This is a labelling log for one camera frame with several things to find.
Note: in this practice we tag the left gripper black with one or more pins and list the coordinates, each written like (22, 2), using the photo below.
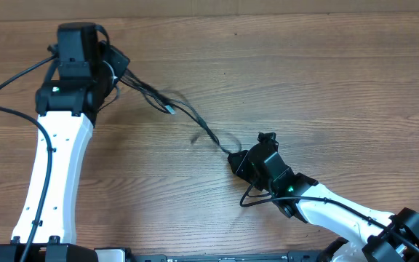
(120, 60)

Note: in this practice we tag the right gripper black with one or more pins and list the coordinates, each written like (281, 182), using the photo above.
(244, 164)

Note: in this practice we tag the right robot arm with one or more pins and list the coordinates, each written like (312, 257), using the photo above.
(364, 234)

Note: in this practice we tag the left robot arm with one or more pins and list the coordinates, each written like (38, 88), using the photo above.
(83, 71)

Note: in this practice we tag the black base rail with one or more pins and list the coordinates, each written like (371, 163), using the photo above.
(227, 258)

